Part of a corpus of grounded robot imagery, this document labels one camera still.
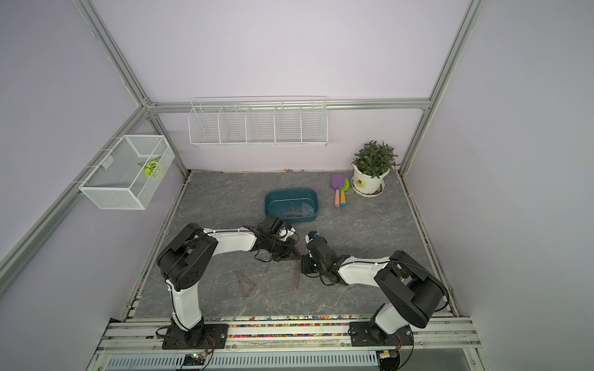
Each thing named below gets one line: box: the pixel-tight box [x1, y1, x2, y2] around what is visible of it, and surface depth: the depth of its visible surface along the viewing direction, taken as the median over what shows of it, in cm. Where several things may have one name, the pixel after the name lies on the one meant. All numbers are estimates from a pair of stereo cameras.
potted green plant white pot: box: [351, 139, 400, 198], surface depth 102 cm
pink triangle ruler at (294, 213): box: [283, 208, 304, 218], surface depth 107 cm
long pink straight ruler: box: [290, 235, 306, 291], surface depth 90 cm
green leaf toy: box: [138, 156, 162, 177], surface depth 83 cm
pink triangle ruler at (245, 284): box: [234, 269, 257, 300], surface depth 86 cm
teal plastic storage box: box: [264, 188, 319, 224], surface depth 108 cm
